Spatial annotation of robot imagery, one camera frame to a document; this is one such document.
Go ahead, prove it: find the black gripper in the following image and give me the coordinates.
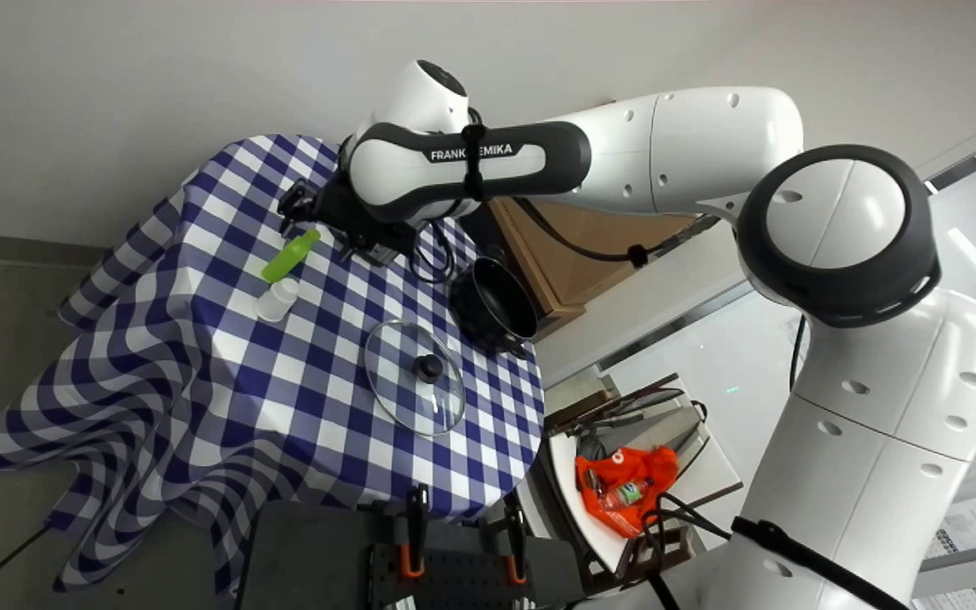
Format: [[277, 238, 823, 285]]
[[277, 183, 416, 265]]

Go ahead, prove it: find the green plastic bottle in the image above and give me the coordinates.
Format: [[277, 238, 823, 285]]
[[260, 225, 318, 285]]

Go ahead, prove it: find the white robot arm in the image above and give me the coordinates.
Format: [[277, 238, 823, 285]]
[[282, 62, 976, 610]]

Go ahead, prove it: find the small white bottle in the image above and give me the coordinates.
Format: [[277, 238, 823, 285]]
[[258, 276, 296, 322]]

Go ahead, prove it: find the black cooking pot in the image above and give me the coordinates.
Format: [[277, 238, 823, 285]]
[[446, 258, 540, 355]]

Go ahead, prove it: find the glass pot lid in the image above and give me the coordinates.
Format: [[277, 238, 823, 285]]
[[359, 319, 465, 438]]

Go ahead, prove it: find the blue white checkered tablecloth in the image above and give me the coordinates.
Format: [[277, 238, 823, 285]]
[[0, 134, 546, 596]]

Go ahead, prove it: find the large brown cardboard box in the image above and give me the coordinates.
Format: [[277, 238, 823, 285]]
[[461, 195, 710, 335]]

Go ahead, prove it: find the black orange clamp far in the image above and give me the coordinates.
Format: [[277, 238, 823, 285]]
[[396, 486, 427, 580]]

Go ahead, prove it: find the black orange clamp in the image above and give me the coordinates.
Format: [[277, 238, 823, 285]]
[[501, 490, 530, 587], [396, 486, 427, 580]]

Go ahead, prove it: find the black orange clamp near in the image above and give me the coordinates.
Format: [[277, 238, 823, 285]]
[[501, 490, 530, 587]]

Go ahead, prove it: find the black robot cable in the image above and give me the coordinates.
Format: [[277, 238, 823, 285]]
[[440, 123, 728, 270]]

